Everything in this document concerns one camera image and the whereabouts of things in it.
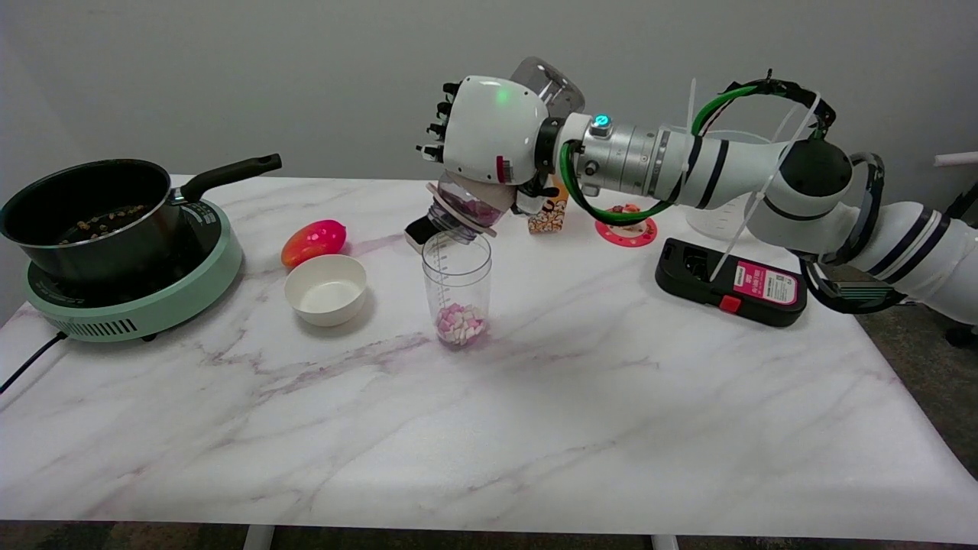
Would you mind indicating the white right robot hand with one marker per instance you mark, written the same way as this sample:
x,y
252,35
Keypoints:
x,y
489,126

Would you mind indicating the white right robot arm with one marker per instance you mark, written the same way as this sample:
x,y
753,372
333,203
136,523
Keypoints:
x,y
733,172

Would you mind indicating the tall clear measuring cup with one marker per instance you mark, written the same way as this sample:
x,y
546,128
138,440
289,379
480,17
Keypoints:
x,y
457,283

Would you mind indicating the orange popcorn box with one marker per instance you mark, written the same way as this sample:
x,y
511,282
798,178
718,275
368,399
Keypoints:
x,y
550,218

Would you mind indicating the black and white sponge block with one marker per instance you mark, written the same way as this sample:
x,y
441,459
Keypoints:
x,y
419,231

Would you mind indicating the pink round coaster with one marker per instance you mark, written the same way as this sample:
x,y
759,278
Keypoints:
x,y
630,235

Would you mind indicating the pink white candy pieces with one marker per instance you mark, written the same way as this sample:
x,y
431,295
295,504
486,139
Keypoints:
x,y
461,325

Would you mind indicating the long white zip tie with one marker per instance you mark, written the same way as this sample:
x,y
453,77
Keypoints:
x,y
745,221
691,114

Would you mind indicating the red orange toy mango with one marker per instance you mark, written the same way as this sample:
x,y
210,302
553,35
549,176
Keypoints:
x,y
313,241

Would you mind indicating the white round bowl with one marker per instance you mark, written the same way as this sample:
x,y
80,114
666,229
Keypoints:
x,y
326,294

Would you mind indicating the translucent plastic pitcher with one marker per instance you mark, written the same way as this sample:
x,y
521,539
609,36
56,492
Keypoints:
x,y
714,221

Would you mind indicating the black device with pink label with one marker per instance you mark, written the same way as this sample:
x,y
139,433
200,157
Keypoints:
x,y
688,275

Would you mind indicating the mint green induction cooker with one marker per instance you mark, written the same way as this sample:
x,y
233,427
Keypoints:
x,y
176,294

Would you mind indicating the brown kernels in saucepan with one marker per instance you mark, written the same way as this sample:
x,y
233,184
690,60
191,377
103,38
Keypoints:
x,y
103,221

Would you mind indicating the floor vent grille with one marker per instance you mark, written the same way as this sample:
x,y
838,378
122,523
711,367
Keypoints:
x,y
863,294

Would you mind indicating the white table leg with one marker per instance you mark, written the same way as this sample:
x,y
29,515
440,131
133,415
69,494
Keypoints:
x,y
258,537
665,542

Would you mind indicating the white wall pipe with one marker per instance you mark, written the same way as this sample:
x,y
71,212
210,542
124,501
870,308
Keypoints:
x,y
959,159

